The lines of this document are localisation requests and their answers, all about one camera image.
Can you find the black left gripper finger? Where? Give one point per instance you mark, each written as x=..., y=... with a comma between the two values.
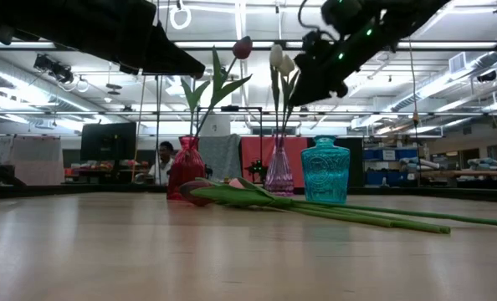
x=169, y=58

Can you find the black monitor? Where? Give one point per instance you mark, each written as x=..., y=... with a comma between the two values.
x=108, y=142

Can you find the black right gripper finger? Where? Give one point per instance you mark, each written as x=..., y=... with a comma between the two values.
x=315, y=85

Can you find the red glass vase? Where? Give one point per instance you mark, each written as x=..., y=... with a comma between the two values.
x=186, y=167

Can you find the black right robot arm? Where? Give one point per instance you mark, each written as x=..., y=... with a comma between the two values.
x=399, y=16

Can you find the pink cloth panel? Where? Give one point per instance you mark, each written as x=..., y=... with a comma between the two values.
x=37, y=161

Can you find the white artificial tulip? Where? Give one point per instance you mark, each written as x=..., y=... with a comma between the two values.
x=275, y=55
x=287, y=65

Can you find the overhead camera mount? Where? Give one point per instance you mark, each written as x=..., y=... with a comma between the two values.
x=54, y=69

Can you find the red panel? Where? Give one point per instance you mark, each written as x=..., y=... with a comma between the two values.
x=254, y=150

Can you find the purple glass vase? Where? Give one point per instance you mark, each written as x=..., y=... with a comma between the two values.
x=279, y=175

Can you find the teal glass vase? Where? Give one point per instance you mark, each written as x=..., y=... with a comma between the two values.
x=326, y=171

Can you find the dark red artificial tulip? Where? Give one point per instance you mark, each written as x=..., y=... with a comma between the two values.
x=196, y=193

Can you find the grey cloth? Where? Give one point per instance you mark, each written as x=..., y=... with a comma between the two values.
x=220, y=156

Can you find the blue storage bins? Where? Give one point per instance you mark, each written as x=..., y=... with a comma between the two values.
x=390, y=154

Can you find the person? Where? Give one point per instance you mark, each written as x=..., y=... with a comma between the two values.
x=161, y=167

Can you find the pink artificial tulip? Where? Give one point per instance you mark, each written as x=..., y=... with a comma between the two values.
x=237, y=183

